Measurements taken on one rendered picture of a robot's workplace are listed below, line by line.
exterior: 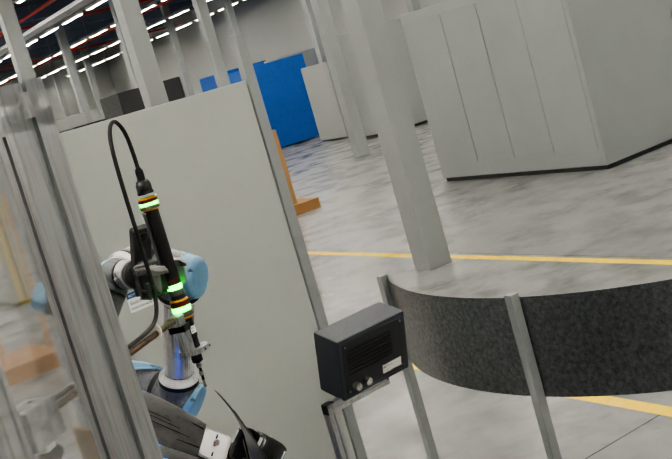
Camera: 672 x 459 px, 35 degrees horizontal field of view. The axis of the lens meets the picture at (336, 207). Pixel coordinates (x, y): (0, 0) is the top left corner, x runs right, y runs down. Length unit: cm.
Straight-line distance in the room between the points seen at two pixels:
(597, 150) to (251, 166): 780
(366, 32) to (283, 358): 482
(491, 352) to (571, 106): 808
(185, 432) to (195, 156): 228
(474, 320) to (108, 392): 340
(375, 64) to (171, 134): 480
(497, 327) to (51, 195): 338
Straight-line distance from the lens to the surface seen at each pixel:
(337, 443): 316
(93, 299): 96
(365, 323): 315
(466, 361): 444
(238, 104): 469
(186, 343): 244
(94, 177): 434
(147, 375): 323
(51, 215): 94
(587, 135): 1215
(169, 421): 243
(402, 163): 920
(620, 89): 1230
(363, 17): 915
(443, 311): 444
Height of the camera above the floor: 200
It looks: 8 degrees down
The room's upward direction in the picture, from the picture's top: 16 degrees counter-clockwise
